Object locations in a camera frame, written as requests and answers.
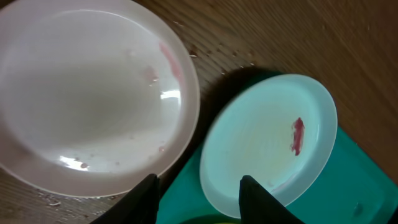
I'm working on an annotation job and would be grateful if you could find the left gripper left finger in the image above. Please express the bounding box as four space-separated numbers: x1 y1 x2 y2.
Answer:
91 174 160 224

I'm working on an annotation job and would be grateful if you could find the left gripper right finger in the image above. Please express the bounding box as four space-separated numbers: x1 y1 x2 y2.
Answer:
239 175 303 224

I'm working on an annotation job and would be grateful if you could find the yellow plate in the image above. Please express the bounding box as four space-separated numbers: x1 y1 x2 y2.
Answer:
213 222 238 224

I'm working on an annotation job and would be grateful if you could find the white pink plate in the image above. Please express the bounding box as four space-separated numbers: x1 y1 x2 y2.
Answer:
1 0 200 197

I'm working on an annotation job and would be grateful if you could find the teal plastic tray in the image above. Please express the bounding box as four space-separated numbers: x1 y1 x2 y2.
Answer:
156 129 397 224

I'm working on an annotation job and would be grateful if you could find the light blue plate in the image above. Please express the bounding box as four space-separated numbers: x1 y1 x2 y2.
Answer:
200 74 338 218

